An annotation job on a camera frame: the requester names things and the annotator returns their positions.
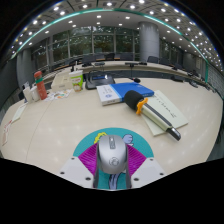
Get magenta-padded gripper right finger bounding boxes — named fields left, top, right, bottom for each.
left=124, top=143, right=167, bottom=189

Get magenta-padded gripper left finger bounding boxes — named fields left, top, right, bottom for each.
left=58, top=143, right=100, bottom=189

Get silver computer mouse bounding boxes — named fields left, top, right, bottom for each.
left=96, top=134, right=129, bottom=175

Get round teal cartoon mouse pad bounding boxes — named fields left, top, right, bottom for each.
left=72, top=127, right=155, bottom=191

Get cream booklet with black writing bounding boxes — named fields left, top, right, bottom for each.
left=141, top=89, right=189, bottom=137

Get blue and white book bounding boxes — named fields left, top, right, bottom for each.
left=96, top=81, right=155, bottom=107

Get colourful leaflets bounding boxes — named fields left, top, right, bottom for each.
left=46, top=89, right=73, bottom=102

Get green and white paper cup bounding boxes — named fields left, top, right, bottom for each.
left=69, top=69, right=84, bottom=93

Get black desk console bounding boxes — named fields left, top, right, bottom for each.
left=84, top=71, right=116, bottom=91

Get red bottle with green band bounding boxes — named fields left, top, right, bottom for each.
left=33, top=70, right=49, bottom=101

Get dark office chairs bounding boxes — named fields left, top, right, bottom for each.
left=66, top=51, right=214, bottom=89

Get ceiling lights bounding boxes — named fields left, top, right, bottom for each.
left=9, top=0, right=223, bottom=68

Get microphone with yellow ring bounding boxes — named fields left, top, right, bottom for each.
left=123, top=89, right=182, bottom=142

